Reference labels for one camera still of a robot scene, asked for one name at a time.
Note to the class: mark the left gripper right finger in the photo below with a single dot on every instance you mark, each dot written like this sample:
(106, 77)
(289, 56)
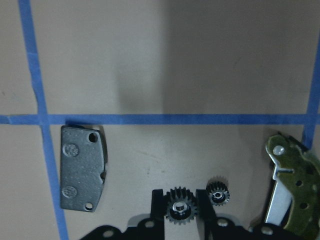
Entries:
(205, 210)

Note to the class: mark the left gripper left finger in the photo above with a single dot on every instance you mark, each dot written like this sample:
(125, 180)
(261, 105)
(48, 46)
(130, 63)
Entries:
(158, 205)

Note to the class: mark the olive green brake shoe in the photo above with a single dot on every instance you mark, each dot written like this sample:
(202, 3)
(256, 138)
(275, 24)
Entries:
(293, 210)

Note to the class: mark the black brake pad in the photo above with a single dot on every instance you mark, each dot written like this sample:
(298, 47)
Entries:
(83, 168)

